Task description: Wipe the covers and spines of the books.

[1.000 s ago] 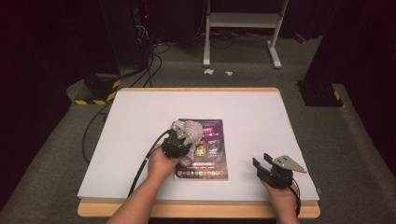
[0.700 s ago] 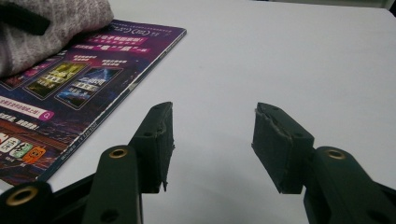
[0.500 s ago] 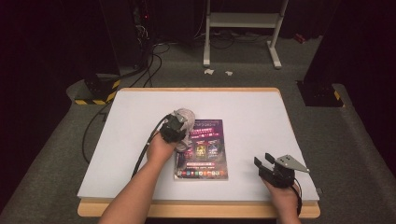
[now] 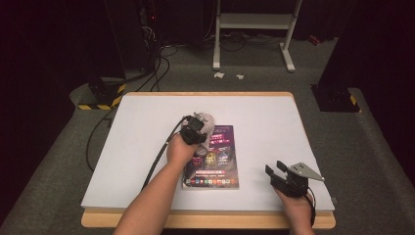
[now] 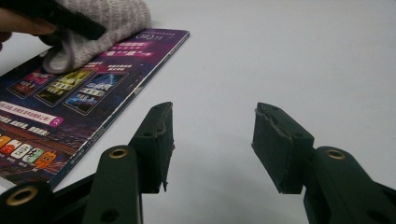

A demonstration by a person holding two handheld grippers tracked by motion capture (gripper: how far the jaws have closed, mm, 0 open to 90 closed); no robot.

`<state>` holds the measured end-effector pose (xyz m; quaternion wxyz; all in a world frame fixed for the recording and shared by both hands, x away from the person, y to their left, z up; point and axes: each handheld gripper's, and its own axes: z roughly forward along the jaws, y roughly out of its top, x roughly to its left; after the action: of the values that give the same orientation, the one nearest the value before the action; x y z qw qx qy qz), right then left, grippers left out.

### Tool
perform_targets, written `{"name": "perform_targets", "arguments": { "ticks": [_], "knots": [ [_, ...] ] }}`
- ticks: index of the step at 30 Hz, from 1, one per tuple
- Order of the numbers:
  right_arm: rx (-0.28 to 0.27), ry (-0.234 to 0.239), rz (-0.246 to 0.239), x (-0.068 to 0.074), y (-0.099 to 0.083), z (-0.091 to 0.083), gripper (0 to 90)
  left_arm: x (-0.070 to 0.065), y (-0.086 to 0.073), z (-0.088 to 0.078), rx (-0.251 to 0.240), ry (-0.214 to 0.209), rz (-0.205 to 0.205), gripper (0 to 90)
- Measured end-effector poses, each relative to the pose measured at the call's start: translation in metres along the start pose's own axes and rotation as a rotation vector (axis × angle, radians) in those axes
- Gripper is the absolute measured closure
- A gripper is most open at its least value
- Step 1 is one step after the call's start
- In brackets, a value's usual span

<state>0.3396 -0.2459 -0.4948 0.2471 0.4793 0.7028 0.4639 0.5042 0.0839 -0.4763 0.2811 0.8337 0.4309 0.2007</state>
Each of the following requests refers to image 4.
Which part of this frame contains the black striped stand base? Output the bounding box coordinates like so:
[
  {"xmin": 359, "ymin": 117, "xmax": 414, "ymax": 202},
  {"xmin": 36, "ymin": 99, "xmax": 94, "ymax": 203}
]
[
  {"xmin": 310, "ymin": 83, "xmax": 362, "ymax": 114},
  {"xmin": 77, "ymin": 76, "xmax": 127, "ymax": 111}
]

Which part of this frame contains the wooden table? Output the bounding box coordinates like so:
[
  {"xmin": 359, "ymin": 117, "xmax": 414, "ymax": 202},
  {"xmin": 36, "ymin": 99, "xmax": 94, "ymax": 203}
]
[{"xmin": 80, "ymin": 91, "xmax": 337, "ymax": 230}]

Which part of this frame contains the white metal stand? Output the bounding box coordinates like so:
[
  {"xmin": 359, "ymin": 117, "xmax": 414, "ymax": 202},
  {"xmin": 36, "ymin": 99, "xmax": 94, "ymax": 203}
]
[{"xmin": 211, "ymin": 0, "xmax": 304, "ymax": 73}]

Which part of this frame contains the right hand-held gripper black cable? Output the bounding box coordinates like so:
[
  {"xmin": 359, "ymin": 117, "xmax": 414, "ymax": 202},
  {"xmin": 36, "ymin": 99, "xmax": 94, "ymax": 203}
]
[{"xmin": 305, "ymin": 186, "xmax": 317, "ymax": 228}]

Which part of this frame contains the person's right hand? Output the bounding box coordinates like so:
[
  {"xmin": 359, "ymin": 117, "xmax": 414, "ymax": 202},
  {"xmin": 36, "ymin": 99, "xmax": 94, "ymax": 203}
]
[{"xmin": 275, "ymin": 188, "xmax": 315, "ymax": 226}]

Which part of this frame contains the dark equipment rack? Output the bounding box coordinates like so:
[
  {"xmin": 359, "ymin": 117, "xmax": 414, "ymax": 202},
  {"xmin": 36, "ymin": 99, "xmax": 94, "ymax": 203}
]
[{"xmin": 138, "ymin": 0, "xmax": 162, "ymax": 73}]

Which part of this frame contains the bundle of black floor cables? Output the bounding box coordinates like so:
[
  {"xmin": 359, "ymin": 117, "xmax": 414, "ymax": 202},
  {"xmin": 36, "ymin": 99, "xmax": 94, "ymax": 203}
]
[{"xmin": 134, "ymin": 44, "xmax": 180, "ymax": 93}]

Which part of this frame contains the hand-held gripper black cable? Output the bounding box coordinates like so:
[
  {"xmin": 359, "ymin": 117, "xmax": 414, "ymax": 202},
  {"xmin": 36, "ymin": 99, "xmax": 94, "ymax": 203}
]
[
  {"xmin": 141, "ymin": 115, "xmax": 191, "ymax": 192},
  {"xmin": 305, "ymin": 186, "xmax": 317, "ymax": 228}
]

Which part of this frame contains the magazine with colourful cover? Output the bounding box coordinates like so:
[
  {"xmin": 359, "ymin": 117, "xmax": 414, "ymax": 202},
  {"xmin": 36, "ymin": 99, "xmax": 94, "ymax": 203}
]
[{"xmin": 181, "ymin": 124, "xmax": 241, "ymax": 190}]

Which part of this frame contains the left hand-held gripper black cable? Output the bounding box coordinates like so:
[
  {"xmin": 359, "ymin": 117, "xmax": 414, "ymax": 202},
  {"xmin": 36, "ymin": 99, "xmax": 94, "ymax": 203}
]
[{"xmin": 141, "ymin": 115, "xmax": 191, "ymax": 192}]

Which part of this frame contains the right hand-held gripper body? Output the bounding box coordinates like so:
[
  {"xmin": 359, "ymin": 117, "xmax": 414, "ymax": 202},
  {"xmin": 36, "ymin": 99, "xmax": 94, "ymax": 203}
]
[{"xmin": 270, "ymin": 162, "xmax": 326, "ymax": 199}]

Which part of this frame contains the black floor cable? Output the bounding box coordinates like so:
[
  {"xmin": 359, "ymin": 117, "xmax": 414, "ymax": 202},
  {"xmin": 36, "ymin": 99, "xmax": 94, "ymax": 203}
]
[{"xmin": 85, "ymin": 109, "xmax": 115, "ymax": 173}]

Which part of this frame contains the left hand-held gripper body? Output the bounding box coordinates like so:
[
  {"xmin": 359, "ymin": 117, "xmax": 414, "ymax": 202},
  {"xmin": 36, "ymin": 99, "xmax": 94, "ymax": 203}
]
[{"xmin": 179, "ymin": 115, "xmax": 208, "ymax": 146}]

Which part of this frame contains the person's left hand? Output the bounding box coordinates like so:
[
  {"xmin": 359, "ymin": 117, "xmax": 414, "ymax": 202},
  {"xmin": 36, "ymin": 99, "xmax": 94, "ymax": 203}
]
[{"xmin": 165, "ymin": 131, "xmax": 199, "ymax": 169}]

